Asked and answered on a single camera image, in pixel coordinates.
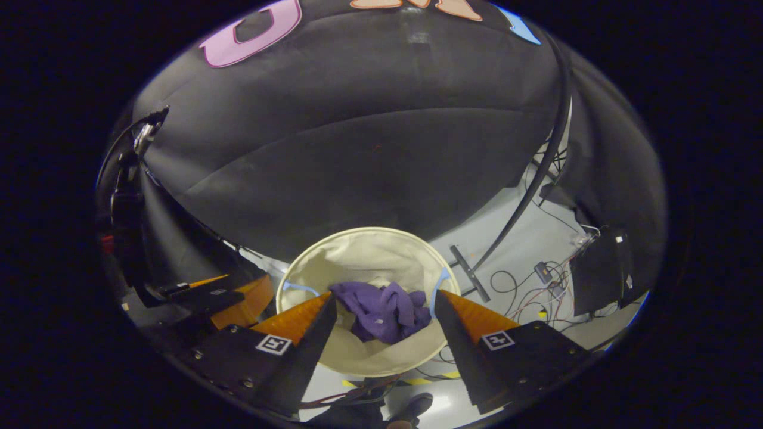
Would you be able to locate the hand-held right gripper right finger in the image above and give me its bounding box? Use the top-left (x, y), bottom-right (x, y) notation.
top-left (434, 290), bottom-right (591, 416)

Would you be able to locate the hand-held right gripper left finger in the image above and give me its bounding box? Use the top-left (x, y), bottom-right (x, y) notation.
top-left (173, 292), bottom-right (339, 419)

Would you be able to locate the purple shirt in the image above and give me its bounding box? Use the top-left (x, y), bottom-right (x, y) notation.
top-left (329, 281), bottom-right (433, 345)

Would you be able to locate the cream laundry hamper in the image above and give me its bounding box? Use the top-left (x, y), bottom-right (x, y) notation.
top-left (276, 226), bottom-right (463, 377)

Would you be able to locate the black clothes rack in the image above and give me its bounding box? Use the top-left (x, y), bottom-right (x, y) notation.
top-left (450, 30), bottom-right (574, 303)

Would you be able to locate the yellow black floor tape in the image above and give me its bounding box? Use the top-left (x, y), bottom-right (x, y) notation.
top-left (342, 371), bottom-right (461, 388)

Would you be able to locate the person's dark shoe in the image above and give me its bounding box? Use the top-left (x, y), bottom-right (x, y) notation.
top-left (381, 392), bottom-right (435, 429)

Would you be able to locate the dark flat case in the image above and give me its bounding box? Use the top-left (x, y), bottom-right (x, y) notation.
top-left (569, 226), bottom-right (634, 318)

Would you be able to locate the bundle of floor cables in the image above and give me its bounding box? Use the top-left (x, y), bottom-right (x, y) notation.
top-left (435, 143), bottom-right (626, 334)

